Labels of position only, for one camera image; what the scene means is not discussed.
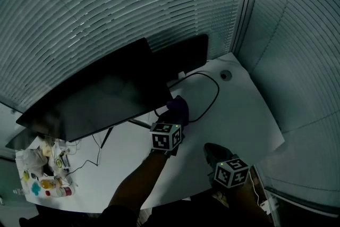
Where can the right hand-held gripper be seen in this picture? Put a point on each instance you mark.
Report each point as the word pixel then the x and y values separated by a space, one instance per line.
pixel 231 174

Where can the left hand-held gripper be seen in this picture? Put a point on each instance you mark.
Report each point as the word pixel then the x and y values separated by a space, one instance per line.
pixel 164 139

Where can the purple cloth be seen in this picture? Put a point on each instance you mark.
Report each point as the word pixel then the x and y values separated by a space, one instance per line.
pixel 178 105

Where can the black computer monitor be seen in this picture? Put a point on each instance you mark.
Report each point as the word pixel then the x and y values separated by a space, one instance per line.
pixel 101 93

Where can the person's right forearm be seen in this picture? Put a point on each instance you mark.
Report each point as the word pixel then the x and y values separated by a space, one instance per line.
pixel 239 202

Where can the person's left forearm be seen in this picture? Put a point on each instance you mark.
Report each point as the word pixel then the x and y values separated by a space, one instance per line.
pixel 138 183

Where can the person's black clothing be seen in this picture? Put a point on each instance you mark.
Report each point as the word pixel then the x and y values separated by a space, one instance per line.
pixel 186 212

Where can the white plug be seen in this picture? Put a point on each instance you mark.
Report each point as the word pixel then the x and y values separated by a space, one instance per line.
pixel 182 74

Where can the white power socket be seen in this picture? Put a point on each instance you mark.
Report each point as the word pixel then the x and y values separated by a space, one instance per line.
pixel 264 204

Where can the round grey desk grommet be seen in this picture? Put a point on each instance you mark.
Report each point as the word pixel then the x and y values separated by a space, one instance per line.
pixel 225 75

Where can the black flat panel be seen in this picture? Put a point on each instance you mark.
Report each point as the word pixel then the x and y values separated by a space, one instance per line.
pixel 183 55

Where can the yellow and black round tin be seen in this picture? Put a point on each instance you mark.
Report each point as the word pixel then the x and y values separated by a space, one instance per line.
pixel 59 163

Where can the red-capped clear bottle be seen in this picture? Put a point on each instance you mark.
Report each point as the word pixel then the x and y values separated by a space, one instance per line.
pixel 61 191

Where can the pale yellow round package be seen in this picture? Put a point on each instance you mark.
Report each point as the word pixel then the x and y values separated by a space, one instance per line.
pixel 46 151

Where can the orange drink bottle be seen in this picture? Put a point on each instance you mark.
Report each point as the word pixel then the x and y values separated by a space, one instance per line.
pixel 49 183

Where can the crumpled clear plastic bag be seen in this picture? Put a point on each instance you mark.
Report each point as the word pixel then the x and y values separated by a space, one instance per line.
pixel 32 159

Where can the small black device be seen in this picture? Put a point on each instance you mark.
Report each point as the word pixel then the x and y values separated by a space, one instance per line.
pixel 34 176

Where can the black office chair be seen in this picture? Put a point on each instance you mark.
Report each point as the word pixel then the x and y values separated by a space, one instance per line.
pixel 53 220

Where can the small yellow toy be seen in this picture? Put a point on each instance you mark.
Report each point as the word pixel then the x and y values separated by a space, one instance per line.
pixel 25 176

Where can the small clear bottle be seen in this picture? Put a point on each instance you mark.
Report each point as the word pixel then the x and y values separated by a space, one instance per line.
pixel 18 191

